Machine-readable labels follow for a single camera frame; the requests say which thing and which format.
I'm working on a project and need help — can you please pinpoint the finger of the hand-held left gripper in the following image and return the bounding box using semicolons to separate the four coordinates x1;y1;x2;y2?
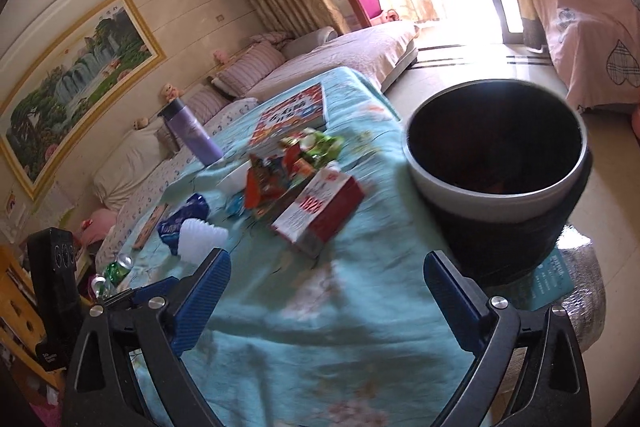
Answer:
100;276;180;308

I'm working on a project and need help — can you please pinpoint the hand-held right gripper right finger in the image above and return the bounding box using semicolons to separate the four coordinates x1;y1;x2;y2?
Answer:
423;250;595;427

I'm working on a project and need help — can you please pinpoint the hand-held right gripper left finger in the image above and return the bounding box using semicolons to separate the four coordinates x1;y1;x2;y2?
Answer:
61;248;233;427

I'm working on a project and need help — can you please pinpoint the white pleated paper cup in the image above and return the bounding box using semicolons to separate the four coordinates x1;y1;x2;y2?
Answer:
178;217;229;264

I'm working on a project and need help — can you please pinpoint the blue snack packet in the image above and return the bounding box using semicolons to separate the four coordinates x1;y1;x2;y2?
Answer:
156;193;210;254

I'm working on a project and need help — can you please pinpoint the black white-rimmed trash bin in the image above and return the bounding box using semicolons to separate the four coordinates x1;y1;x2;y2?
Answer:
402;78;594;289

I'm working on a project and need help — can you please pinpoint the orange snack wrapper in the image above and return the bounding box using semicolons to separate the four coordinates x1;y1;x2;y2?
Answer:
244;154;297;219

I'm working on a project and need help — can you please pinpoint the red and white carton box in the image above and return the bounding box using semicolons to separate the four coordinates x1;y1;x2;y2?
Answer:
271;166;366;259

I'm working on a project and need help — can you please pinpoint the green snack pouch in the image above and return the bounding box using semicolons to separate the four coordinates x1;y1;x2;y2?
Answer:
300;130;347;166

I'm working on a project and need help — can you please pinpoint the crushed green can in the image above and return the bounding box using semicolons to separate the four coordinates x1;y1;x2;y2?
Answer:
100;254;135;300

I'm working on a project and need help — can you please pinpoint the wooden cabinet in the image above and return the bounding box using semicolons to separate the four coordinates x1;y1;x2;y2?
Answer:
0;246;66;405

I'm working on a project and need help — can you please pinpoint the large pink plush toy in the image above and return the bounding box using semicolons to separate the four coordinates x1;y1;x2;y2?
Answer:
81;207;119;249

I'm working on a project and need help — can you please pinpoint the teal printed card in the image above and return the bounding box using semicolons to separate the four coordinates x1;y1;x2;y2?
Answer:
527;248;574;312

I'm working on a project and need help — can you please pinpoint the white sofa back cushion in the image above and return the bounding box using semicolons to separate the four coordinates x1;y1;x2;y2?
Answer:
92;129;173;211

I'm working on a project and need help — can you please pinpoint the silver foil bag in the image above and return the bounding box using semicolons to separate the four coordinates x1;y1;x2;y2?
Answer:
547;227;607;353

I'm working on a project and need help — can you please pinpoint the purple insulated bottle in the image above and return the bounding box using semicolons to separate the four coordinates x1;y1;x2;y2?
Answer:
160;98;224;166

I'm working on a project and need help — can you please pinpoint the striped pillow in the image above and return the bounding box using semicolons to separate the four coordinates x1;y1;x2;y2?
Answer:
212;42;287;98
184;86;232;128
250;32;294;54

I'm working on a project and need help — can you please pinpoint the orange cover children's book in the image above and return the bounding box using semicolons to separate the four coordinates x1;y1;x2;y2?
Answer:
249;83;326;146
300;86;329;128

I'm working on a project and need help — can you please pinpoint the framed landscape painting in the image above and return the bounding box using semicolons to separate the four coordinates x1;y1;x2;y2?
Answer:
0;0;167;202

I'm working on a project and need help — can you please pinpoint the sofa with patterned cover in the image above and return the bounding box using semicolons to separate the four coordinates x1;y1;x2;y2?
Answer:
92;19;419;260

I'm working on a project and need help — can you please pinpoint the grey sofa armrest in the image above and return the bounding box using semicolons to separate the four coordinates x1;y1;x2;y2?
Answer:
295;27;339;54

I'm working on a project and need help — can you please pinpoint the magenta chair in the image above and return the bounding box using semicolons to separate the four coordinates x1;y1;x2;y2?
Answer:
356;0;384;26

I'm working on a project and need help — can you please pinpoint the pink heart print cover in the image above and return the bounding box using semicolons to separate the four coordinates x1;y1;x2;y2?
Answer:
520;0;640;114

